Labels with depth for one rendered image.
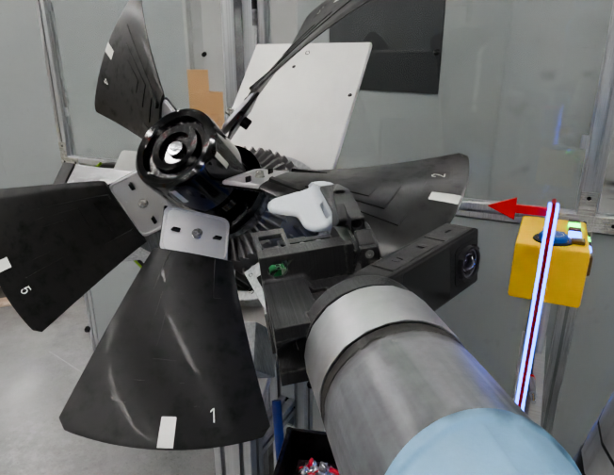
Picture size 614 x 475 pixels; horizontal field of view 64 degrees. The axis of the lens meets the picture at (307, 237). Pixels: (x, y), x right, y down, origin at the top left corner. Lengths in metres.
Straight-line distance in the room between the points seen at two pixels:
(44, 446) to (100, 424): 1.58
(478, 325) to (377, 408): 1.23
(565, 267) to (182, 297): 0.54
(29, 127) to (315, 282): 5.72
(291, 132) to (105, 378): 0.56
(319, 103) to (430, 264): 0.68
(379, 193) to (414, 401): 0.40
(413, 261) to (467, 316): 1.09
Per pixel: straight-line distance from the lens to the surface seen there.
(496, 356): 1.45
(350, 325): 0.23
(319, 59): 1.05
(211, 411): 0.60
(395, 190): 0.57
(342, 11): 0.72
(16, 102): 5.95
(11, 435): 2.30
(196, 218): 0.67
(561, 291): 0.83
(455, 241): 0.36
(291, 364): 0.28
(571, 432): 1.56
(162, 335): 0.61
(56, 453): 2.14
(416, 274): 0.32
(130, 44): 0.89
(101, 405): 0.61
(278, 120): 0.99
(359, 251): 0.33
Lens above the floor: 1.32
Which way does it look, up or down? 19 degrees down
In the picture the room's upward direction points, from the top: straight up
